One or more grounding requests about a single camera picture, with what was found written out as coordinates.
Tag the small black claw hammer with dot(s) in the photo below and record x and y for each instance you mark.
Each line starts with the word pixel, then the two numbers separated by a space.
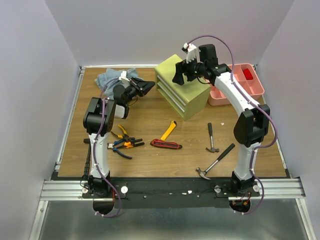
pixel 211 149

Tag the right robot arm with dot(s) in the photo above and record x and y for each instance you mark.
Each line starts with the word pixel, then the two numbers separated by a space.
pixel 253 118

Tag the red black utility knife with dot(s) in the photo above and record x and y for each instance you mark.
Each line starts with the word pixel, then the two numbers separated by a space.
pixel 165 144

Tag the yellow utility knife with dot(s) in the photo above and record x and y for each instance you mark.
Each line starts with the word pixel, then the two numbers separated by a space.
pixel 172 126

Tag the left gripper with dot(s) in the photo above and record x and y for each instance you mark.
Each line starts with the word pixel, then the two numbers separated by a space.
pixel 143 87

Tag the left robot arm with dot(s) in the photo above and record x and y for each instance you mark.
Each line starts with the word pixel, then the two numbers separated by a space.
pixel 98 122

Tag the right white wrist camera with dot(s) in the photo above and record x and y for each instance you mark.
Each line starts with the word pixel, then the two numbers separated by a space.
pixel 190 50

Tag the green metal tool chest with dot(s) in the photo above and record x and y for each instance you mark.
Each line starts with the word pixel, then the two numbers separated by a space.
pixel 187 99

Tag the pink divided organizer tray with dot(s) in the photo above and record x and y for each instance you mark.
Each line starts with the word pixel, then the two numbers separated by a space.
pixel 253 87

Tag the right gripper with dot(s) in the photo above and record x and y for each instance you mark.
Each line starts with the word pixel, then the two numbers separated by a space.
pixel 186 70

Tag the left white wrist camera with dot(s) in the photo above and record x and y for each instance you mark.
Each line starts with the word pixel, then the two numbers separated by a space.
pixel 123 77

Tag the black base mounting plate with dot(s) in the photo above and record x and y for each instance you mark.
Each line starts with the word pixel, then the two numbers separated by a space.
pixel 167 192

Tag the blue grey cloth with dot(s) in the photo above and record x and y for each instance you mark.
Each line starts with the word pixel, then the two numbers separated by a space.
pixel 110 79

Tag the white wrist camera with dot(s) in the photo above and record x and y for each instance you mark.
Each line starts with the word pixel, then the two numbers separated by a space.
pixel 123 77
pixel 190 50

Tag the black t-handle tool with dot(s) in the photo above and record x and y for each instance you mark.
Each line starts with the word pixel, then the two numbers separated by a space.
pixel 87 165

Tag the orange black handled pliers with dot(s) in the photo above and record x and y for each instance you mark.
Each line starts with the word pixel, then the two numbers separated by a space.
pixel 132 143

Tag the large black claw hammer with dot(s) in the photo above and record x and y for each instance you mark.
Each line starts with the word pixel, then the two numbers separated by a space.
pixel 203 174

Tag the red item in tray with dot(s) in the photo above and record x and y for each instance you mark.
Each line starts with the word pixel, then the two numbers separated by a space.
pixel 247 74

